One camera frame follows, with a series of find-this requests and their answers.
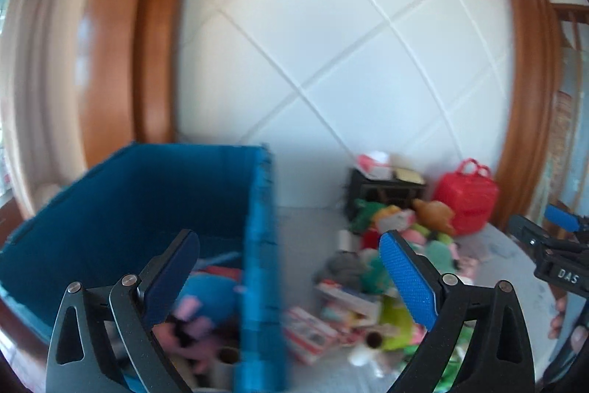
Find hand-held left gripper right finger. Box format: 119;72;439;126
378;229;537;393

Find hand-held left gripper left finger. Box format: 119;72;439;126
46;228;201;393

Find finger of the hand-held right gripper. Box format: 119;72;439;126
508;214;553;258
544;203;589;244

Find red white small box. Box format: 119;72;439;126
315;280;380;322

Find pink plush toy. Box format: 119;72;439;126
152;319;222;375

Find blue plastic crate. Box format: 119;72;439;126
0;143;295;393

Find person's right hand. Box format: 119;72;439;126
547;297;589;350

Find lime green object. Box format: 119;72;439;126
380;296;415;352

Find grey cloth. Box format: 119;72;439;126
315;250;366;290

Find brown teddy bear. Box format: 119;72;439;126
412;199;456;235

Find white paper roll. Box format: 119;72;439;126
337;229;357;253

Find red toy suitcase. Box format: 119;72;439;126
435;158;500;236

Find green frog plush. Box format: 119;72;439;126
352;199;382;232

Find black cardboard box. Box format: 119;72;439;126
346;167;426;219

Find yellow flat packet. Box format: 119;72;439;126
395;167;425;184

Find beige curtain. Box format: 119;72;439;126
0;0;106;219

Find wooden door frame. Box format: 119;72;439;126
442;0;567;232
85;0;203;145

